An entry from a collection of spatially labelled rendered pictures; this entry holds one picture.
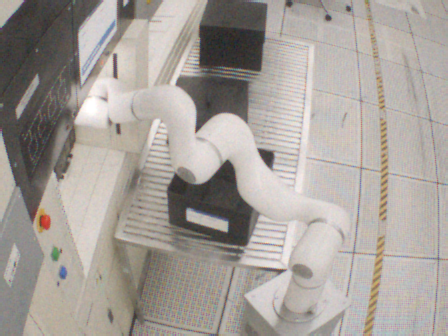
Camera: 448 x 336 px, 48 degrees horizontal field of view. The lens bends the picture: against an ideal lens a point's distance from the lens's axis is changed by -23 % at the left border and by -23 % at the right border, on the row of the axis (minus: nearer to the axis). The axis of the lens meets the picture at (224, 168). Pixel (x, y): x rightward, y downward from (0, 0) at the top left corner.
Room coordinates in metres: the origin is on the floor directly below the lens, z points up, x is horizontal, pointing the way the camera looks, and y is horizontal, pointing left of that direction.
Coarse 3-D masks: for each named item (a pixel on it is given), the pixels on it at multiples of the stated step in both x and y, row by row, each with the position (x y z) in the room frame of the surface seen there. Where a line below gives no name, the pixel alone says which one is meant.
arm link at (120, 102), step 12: (96, 84) 1.38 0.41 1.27; (108, 84) 1.34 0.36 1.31; (120, 84) 1.35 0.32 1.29; (108, 96) 1.29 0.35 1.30; (120, 96) 1.26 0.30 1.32; (132, 96) 1.22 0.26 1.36; (108, 108) 1.25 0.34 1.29; (120, 108) 1.22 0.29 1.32; (132, 108) 1.19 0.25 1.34; (120, 120) 1.21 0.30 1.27; (132, 120) 1.19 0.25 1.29
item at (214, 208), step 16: (272, 160) 1.41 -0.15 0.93; (176, 176) 1.33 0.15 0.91; (224, 176) 1.45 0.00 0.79; (176, 192) 1.33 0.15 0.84; (192, 192) 1.39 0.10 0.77; (208, 192) 1.39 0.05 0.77; (224, 192) 1.40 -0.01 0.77; (176, 208) 1.24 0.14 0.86; (192, 208) 1.23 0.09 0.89; (208, 208) 1.21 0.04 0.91; (224, 208) 1.20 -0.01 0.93; (240, 208) 1.33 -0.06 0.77; (176, 224) 1.25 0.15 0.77; (192, 224) 1.23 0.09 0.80; (208, 224) 1.21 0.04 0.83; (224, 224) 1.20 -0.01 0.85; (240, 224) 1.18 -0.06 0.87; (256, 224) 1.27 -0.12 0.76; (240, 240) 1.18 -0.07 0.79
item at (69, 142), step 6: (72, 126) 1.44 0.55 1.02; (72, 132) 1.43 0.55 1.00; (66, 138) 1.38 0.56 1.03; (72, 138) 1.43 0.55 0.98; (66, 144) 1.37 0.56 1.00; (72, 144) 1.42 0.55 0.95; (66, 150) 1.36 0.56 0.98; (60, 156) 1.30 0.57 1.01; (66, 156) 1.35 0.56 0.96; (72, 156) 1.40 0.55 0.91; (60, 162) 1.29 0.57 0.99; (54, 168) 1.25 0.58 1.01; (60, 168) 1.29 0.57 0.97; (60, 174) 1.27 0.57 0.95
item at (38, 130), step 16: (0, 0) 0.79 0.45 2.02; (16, 0) 0.85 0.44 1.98; (128, 0) 1.52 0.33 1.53; (0, 16) 0.79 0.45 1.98; (64, 64) 1.05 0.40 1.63; (48, 80) 0.96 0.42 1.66; (64, 80) 1.04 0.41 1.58; (80, 80) 1.14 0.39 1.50; (48, 96) 0.95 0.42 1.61; (64, 96) 1.03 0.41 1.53; (32, 112) 0.86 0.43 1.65; (48, 112) 0.94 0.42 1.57; (32, 128) 0.84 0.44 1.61; (48, 128) 0.92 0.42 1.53; (32, 144) 0.83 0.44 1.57; (32, 160) 0.81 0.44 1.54; (32, 176) 0.79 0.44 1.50
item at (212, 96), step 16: (176, 80) 1.88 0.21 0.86; (192, 80) 1.88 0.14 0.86; (208, 80) 1.88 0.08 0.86; (224, 80) 1.88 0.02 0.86; (240, 80) 1.89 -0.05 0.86; (192, 96) 1.78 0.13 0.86; (208, 96) 1.75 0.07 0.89; (224, 96) 1.78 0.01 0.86; (240, 96) 1.79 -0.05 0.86; (208, 112) 1.69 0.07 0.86; (224, 112) 1.69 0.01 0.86; (240, 112) 1.70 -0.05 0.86
